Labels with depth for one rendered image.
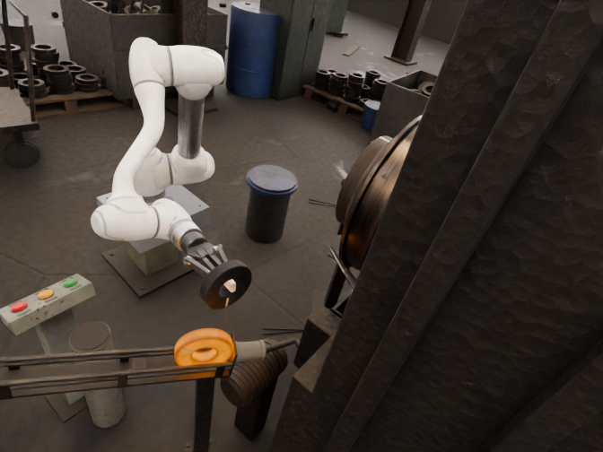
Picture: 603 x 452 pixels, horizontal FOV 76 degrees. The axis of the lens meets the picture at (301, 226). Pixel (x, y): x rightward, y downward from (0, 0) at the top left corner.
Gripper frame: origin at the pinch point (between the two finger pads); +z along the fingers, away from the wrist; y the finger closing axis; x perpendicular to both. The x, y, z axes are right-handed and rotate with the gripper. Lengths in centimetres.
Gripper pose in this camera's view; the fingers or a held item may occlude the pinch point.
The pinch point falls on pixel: (226, 280)
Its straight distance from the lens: 111.1
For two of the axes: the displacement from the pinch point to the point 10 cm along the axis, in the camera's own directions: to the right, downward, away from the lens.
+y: -7.4, 3.0, -6.0
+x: 1.5, -8.0, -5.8
